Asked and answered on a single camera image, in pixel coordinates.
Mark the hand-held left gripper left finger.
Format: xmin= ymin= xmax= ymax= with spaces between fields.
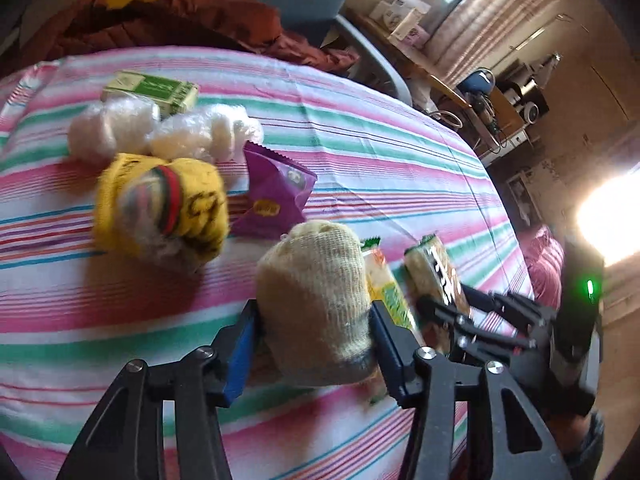
xmin=55 ymin=299 xmax=263 ymax=480

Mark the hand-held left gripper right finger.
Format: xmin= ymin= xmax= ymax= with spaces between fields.
xmin=371 ymin=300 xmax=573 ymax=480

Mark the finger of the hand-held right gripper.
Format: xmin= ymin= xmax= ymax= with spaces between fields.
xmin=417 ymin=296 xmax=538 ymax=370
xmin=460 ymin=282 xmax=551 ymax=332

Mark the yellow green snack packet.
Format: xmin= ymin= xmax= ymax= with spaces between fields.
xmin=361 ymin=236 xmax=421 ymax=336

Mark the brown snack packet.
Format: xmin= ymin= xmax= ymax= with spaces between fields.
xmin=404 ymin=234 xmax=473 ymax=356

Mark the beige sock roll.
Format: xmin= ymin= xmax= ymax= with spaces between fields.
xmin=256 ymin=220 xmax=378 ymax=386

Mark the purple snack packet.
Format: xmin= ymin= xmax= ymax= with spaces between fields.
xmin=231 ymin=141 xmax=318 ymax=241

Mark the person's right forearm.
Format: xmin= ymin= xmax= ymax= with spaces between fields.
xmin=560 ymin=407 xmax=606 ymax=476

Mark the pink blanket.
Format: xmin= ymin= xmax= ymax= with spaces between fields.
xmin=520 ymin=225 xmax=566 ymax=311

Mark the yellow patterned sock bundle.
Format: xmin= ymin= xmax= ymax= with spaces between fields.
xmin=92 ymin=154 xmax=231 ymax=273

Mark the wooden shelf unit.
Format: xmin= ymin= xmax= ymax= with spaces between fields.
xmin=475 ymin=85 xmax=531 ymax=166

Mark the striped pink green tablecloth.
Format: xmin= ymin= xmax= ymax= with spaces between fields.
xmin=0 ymin=46 xmax=538 ymax=480

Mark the silver stereo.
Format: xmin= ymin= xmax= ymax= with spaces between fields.
xmin=500 ymin=80 xmax=548 ymax=123

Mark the plastic wrapped white cotton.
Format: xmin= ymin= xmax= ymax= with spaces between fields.
xmin=67 ymin=97 xmax=161 ymax=163
xmin=150 ymin=104 xmax=263 ymax=163

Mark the blue bag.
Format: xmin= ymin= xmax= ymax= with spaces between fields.
xmin=457 ymin=70 xmax=496 ymax=97

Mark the wooden side table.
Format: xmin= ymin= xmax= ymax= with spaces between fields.
xmin=345 ymin=10 xmax=471 ymax=106

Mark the green white box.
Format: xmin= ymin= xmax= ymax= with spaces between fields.
xmin=100 ymin=71 xmax=200 ymax=116

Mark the patterned beige curtain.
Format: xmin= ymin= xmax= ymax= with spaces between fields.
xmin=430 ymin=0 xmax=541 ymax=86

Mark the pink box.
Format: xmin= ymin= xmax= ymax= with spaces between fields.
xmin=400 ymin=25 xmax=432 ymax=47

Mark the dark red jacket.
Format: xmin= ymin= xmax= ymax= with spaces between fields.
xmin=30 ymin=0 xmax=361 ymax=78

